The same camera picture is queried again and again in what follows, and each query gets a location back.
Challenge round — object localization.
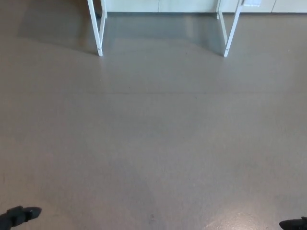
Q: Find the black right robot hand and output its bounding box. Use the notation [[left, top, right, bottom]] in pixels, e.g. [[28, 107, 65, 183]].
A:
[[279, 217, 307, 230]]

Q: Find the white table leg frame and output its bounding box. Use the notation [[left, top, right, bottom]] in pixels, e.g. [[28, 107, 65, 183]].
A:
[[216, 0, 245, 58], [86, 0, 108, 57]]

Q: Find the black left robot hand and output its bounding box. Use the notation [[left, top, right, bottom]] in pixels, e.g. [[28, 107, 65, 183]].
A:
[[0, 205, 42, 230]]

